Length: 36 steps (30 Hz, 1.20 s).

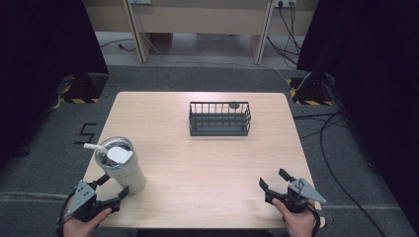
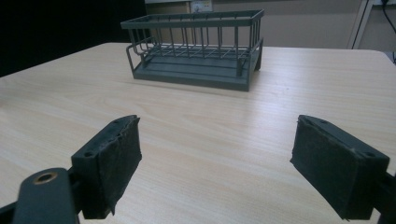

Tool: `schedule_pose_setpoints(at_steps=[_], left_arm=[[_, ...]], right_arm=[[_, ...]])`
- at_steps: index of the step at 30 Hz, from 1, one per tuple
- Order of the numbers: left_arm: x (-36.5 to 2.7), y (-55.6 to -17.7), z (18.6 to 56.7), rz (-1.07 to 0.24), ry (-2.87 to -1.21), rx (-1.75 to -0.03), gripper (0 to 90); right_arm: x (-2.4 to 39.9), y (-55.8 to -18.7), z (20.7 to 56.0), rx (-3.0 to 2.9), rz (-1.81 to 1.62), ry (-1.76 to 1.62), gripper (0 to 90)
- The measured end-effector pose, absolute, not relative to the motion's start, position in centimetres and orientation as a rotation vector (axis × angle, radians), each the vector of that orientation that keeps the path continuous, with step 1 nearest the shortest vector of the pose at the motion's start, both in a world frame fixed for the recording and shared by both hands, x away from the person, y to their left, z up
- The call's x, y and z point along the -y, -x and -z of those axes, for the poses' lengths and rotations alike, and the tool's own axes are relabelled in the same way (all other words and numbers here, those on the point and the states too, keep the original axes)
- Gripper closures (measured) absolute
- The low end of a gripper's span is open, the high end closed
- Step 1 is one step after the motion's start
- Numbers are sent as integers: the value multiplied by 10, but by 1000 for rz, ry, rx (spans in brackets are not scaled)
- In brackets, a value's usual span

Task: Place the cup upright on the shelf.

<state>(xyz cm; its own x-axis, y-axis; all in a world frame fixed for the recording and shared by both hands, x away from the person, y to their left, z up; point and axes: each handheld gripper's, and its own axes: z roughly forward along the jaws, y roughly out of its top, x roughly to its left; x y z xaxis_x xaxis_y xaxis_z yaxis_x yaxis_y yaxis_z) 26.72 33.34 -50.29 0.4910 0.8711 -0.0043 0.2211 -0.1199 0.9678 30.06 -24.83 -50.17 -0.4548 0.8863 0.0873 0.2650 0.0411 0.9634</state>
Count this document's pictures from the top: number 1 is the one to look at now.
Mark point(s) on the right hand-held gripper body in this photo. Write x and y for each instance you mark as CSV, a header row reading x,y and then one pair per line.
x,y
298,196

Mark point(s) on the person's left hand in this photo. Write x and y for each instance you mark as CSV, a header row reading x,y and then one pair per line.
x,y
84,224

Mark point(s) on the beige wooden desk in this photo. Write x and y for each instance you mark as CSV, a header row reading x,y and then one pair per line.
x,y
201,23

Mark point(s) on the black curtain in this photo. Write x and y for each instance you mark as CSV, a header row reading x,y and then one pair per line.
x,y
372,82
46,65

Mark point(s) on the black stand base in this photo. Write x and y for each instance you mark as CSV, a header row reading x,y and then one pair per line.
x,y
82,88
311,90

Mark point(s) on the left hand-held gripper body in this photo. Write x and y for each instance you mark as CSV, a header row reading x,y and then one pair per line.
x,y
82,200

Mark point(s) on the white tumbler cup with straw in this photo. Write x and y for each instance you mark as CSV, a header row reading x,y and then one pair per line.
x,y
119,164

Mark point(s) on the person's right hand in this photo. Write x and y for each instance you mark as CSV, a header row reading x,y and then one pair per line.
x,y
294,220

